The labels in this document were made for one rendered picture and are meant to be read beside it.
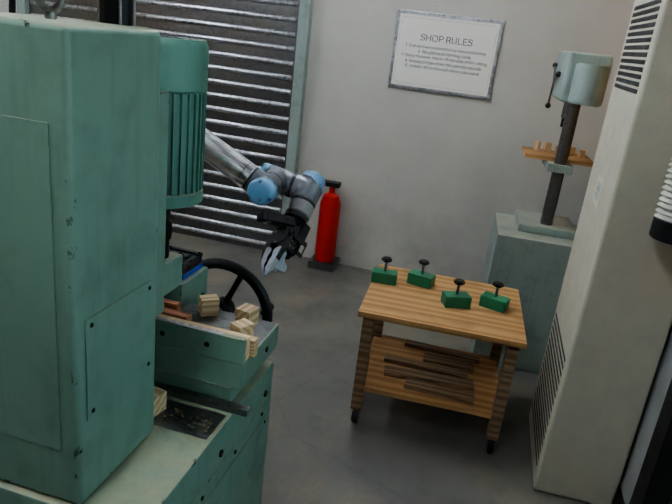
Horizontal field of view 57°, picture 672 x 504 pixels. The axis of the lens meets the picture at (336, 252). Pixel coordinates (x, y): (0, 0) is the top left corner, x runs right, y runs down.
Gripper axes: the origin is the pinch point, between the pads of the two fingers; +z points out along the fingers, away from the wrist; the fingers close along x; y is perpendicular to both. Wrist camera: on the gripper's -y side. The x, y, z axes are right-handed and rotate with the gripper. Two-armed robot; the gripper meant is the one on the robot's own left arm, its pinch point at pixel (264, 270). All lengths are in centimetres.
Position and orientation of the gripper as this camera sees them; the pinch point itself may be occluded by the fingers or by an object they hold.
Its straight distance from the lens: 172.0
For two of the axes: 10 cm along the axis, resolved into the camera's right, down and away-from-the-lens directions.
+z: -3.4, 8.1, -4.7
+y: 5.6, 5.8, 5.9
